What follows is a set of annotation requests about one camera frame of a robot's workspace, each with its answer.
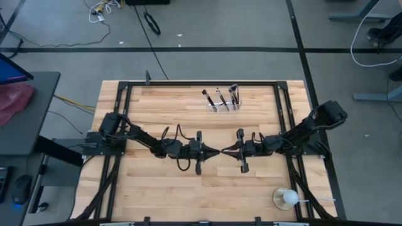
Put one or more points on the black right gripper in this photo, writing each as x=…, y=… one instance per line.
x=251, y=149

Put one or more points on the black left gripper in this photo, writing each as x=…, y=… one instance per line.
x=198, y=150

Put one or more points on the dark-bristle thick makeup brush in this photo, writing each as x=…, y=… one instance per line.
x=209, y=101

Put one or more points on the black makeup brush Solve print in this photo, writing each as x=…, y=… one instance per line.
x=222, y=100

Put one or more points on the thin black makeup brush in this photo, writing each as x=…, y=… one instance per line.
x=237, y=92

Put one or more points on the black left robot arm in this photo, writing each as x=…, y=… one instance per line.
x=141, y=135

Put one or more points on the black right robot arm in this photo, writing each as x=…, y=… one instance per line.
x=307, y=128

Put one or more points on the clear acrylic brush organizer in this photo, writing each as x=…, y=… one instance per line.
x=220, y=110

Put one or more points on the gold-base white globe lamp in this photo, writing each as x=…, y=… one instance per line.
x=290, y=197

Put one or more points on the blue-grey desk foot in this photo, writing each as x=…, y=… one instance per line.
x=358, y=17
x=370, y=96

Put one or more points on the black equipment box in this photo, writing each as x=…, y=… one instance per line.
x=147, y=2

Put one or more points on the black desk caster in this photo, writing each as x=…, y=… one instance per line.
x=43, y=207

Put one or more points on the person's shoe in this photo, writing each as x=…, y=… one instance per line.
x=397, y=74

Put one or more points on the dark grey desk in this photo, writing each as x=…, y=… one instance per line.
x=28, y=125

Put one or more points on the black computer mouse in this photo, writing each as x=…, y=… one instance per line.
x=22, y=188

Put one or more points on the person's leg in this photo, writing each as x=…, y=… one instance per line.
x=391, y=29

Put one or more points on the pink cloth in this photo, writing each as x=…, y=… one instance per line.
x=12, y=100

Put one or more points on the black keyboard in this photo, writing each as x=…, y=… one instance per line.
x=3, y=183

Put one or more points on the blue-screen desk monitor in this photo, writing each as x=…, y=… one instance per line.
x=11, y=73

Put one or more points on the black aluminium table frame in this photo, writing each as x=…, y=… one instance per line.
x=201, y=83

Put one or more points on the black frame clamp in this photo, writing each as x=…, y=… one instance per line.
x=146, y=221
x=148, y=78
x=258, y=221

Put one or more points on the silver frame bracket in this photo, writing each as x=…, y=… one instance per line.
x=116, y=224
x=290, y=224

